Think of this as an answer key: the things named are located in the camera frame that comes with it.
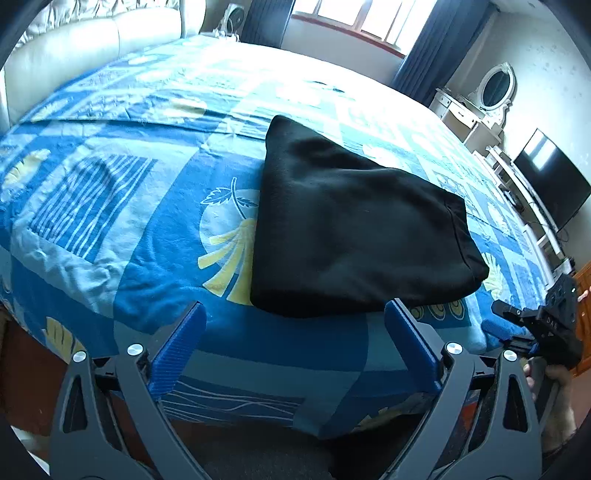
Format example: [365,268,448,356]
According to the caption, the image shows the black pants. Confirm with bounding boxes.
[250,116,489,318]

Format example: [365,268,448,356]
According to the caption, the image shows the person right hand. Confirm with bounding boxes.
[542,365,577,454]

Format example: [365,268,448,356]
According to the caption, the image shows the white tv cabinet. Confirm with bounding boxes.
[472,146,576,279]

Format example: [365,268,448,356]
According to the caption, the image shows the black flat television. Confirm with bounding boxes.
[514,129,590,231]

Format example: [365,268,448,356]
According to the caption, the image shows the blue patterned bed sheet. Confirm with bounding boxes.
[1,36,550,438]

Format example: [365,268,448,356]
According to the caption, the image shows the white dressing table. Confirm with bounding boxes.
[430,88,502,156]

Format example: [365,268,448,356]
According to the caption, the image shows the oval vanity mirror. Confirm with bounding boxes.
[468,62,517,115]

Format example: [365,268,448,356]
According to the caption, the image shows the dark blue right curtain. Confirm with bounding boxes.
[391,0,498,107]

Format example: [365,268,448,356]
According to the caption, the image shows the dark blue curtain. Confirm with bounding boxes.
[240,0,295,49]
[391,0,498,107]

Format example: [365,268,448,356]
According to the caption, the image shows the bright window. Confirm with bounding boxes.
[291,0,437,56]

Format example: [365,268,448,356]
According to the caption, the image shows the cream tufted leather headboard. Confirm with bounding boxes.
[1,1,206,132]

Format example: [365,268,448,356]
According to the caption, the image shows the dark blue left curtain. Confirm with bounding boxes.
[240,0,295,49]

